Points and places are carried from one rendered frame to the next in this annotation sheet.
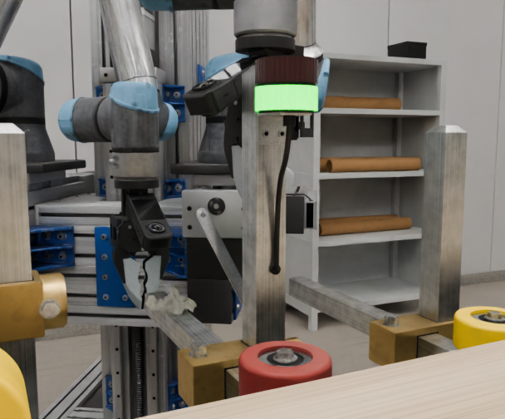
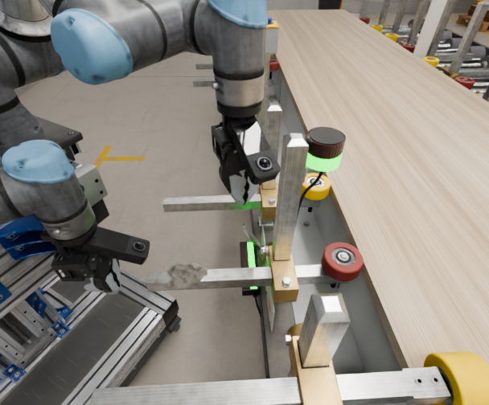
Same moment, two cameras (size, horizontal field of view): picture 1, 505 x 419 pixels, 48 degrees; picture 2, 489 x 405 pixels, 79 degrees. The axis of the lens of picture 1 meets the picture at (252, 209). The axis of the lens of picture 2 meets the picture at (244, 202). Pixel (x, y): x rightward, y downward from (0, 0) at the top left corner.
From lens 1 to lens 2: 0.72 m
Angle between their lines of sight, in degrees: 69
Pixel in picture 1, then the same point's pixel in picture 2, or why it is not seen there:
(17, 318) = not seen: hidden behind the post
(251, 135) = (297, 178)
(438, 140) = (277, 114)
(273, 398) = (376, 272)
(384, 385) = (368, 239)
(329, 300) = (209, 204)
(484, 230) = not seen: hidden behind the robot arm
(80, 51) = not seen: outside the picture
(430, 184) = (271, 135)
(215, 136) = not seen: outside the picture
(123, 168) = (78, 229)
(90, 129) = (4, 219)
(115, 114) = (48, 193)
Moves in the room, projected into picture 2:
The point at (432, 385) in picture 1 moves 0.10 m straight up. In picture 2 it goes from (370, 227) to (384, 194)
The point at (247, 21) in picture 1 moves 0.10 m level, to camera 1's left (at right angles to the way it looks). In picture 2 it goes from (252, 98) to (223, 129)
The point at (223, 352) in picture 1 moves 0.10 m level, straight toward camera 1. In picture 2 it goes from (285, 272) to (334, 286)
